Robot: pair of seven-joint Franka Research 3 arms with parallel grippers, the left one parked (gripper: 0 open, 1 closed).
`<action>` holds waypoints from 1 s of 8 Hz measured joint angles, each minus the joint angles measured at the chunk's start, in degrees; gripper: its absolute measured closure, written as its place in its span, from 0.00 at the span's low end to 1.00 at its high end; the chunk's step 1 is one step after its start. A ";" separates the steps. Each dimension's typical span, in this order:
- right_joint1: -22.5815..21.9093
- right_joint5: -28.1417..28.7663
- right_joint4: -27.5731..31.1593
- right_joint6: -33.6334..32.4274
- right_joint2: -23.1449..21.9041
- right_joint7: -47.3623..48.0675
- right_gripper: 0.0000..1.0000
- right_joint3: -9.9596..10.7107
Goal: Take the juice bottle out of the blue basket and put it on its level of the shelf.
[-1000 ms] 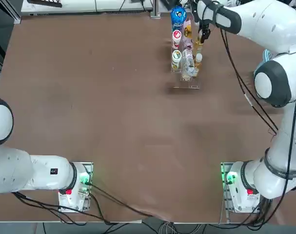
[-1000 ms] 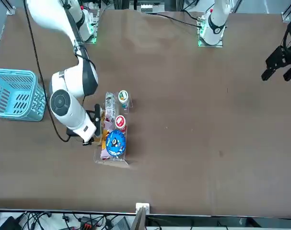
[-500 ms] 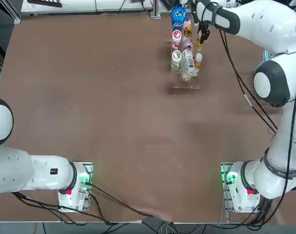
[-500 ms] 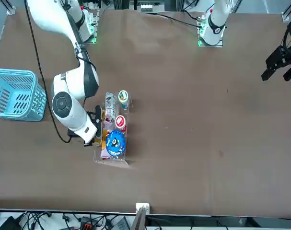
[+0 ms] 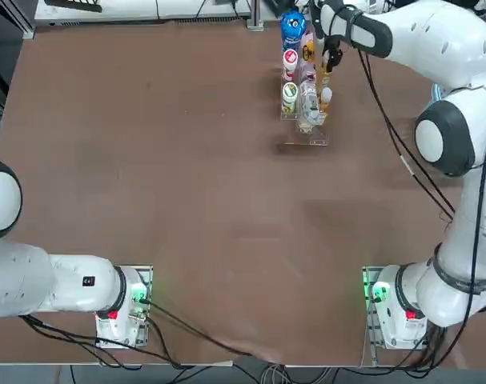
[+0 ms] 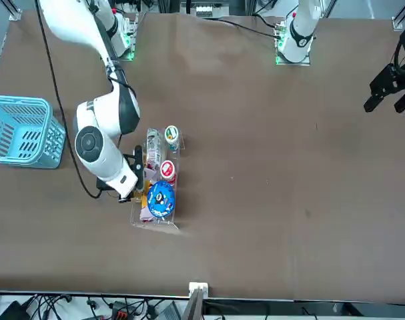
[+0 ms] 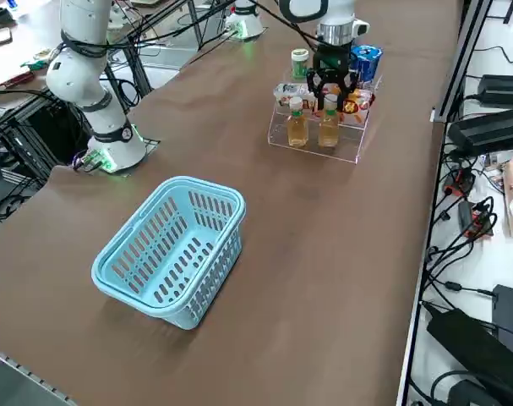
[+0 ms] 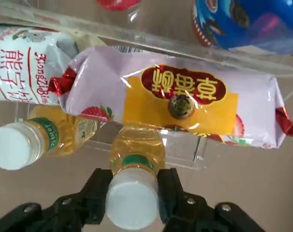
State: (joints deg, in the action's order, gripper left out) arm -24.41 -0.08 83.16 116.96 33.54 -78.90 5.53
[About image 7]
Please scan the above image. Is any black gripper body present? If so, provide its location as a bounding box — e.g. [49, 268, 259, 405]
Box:
[310, 41, 352, 81]

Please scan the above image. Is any juice bottle white cap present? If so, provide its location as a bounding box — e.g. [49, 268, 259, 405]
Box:
[287, 96, 312, 148]
[317, 95, 341, 149]

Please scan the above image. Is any clear acrylic tiered shelf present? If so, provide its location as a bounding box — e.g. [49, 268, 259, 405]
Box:
[266, 69, 385, 165]

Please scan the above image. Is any light blue plastic basket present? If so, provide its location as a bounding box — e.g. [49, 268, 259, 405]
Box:
[90, 176, 246, 331]

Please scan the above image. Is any pink orange snack packet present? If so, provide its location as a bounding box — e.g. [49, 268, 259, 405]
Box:
[339, 86, 376, 118]

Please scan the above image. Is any white snack packet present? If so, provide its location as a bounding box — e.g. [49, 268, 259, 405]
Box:
[273, 82, 321, 112]

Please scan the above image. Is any blue printed snack tub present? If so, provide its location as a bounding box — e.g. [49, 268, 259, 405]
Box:
[349, 44, 384, 88]

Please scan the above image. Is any black power adapter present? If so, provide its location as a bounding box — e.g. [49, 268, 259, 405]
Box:
[447, 107, 513, 156]
[477, 74, 513, 107]

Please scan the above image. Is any large black power brick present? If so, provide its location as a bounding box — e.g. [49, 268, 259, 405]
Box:
[426, 308, 513, 384]

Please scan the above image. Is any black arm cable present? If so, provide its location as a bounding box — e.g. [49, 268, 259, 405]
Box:
[251, 0, 323, 46]

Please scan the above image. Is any aluminium frame post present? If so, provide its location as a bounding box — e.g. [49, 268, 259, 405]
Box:
[432, 0, 494, 123]

